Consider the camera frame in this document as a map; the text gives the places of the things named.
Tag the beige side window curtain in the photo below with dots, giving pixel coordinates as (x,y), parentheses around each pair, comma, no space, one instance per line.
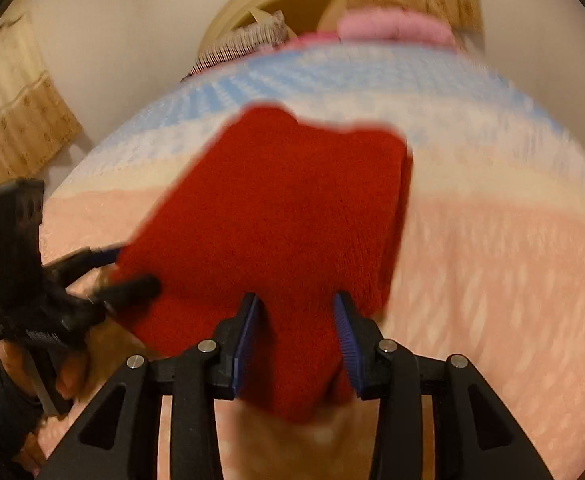
(35,121)

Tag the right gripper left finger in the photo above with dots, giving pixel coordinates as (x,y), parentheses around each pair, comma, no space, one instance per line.
(117,435)

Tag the pink bed sheet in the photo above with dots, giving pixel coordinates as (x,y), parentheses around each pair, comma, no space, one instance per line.
(310,40)

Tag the striped pillow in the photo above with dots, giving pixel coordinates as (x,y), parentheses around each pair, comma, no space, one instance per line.
(268,32)

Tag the red knit sweater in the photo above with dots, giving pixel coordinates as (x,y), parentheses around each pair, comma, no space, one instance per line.
(294,212)

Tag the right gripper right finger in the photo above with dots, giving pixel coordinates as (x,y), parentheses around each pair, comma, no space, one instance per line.
(474,434)

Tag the polka dot bed cover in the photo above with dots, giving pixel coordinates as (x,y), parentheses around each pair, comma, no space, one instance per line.
(492,259)

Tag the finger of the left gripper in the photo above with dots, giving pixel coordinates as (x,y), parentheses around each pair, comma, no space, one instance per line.
(133,295)
(69,269)

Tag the left hand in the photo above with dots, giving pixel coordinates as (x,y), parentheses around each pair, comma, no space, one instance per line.
(80,372)

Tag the pink pillow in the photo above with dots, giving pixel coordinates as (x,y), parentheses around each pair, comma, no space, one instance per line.
(395,24)

